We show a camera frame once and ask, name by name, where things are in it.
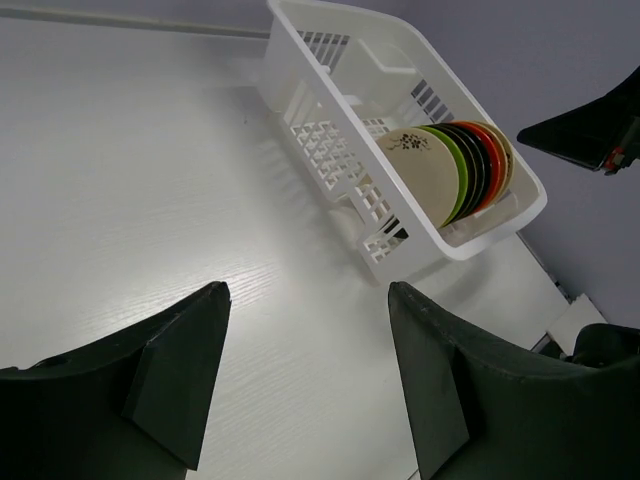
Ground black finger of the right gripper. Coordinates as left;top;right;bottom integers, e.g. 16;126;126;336
517;71;639;175

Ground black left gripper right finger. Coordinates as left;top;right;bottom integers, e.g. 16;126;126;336
388;282;639;479

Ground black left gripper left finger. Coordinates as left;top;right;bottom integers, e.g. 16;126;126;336
1;282;231;479

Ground cream plate small flowers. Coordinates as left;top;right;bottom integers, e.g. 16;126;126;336
477;122;514;201

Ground orange plate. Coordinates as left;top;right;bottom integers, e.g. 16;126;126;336
453;121;507;212

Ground black gold patterned plate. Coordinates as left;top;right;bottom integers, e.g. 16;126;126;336
436;123;481;221

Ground lime green plate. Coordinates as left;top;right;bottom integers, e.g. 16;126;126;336
420;125;469;227

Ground cream plate black flower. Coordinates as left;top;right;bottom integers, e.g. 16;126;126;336
376;127;459;228

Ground plain black plate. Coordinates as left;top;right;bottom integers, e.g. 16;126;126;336
455;122;493;213

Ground blue floral plate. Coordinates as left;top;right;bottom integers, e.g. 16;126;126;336
448;123;485;219

